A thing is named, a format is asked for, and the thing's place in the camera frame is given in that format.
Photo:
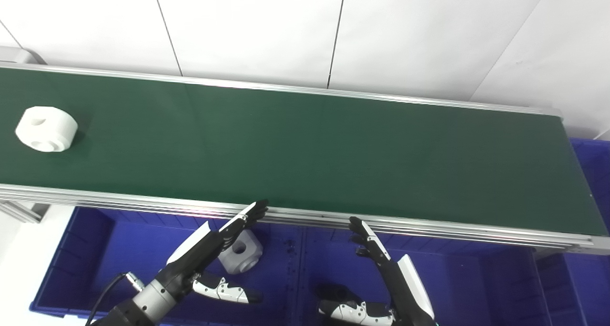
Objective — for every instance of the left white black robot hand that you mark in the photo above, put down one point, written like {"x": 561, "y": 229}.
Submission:
{"x": 195, "y": 257}

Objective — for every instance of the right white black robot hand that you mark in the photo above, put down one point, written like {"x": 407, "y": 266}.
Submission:
{"x": 405, "y": 288}

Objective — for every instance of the white round part with holes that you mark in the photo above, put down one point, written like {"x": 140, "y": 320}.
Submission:
{"x": 46, "y": 128}

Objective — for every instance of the left black silver robot arm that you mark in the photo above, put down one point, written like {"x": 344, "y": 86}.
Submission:
{"x": 143, "y": 304}

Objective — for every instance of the white cubic part with hole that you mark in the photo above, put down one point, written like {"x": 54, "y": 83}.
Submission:
{"x": 244, "y": 255}

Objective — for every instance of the blue plastic bin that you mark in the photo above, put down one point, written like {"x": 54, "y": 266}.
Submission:
{"x": 591, "y": 292}
{"x": 119, "y": 249}
{"x": 457, "y": 288}

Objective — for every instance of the green conveyor belt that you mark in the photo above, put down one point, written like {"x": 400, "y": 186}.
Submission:
{"x": 429, "y": 227}
{"x": 305, "y": 154}

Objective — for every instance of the grey conveyor end housing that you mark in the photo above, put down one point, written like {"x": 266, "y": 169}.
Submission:
{"x": 21, "y": 55}

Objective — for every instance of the aluminium profile support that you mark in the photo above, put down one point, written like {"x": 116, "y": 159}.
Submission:
{"x": 21, "y": 211}

